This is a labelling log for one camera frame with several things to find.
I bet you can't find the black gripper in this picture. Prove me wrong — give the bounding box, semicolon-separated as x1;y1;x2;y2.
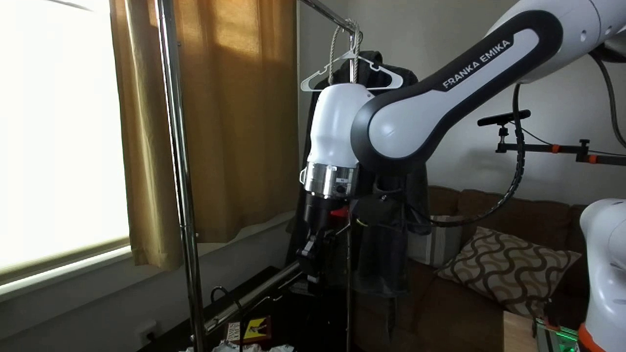
297;194;338;284

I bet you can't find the white box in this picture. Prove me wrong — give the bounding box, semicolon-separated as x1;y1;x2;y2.
404;224;467;269

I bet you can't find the dark hanging robe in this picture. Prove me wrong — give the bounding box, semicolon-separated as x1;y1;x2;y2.
285;50;434;337

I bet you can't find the patterned brown throw pillow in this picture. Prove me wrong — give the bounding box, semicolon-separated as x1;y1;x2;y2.
436;226;584;322

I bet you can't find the yellow warning sign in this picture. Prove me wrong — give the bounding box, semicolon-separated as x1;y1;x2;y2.
242;316;275;345

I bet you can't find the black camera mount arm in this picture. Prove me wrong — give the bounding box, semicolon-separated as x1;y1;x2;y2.
475;108;626;167

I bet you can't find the green lit control box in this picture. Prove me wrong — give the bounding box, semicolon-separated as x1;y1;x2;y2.
531;318;582;352

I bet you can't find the white plastic hanger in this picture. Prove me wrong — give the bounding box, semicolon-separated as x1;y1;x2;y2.
297;24;406;95

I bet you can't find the chrome metal garment rack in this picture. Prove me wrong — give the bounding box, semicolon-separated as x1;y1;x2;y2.
152;0;363;352

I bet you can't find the brown couch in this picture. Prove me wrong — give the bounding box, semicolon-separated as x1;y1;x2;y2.
350;185;590;352

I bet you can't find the tan curtain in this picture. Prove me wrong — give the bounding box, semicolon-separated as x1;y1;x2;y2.
107;0;303;273

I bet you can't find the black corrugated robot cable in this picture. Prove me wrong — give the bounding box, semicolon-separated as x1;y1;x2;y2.
416;50;626;230

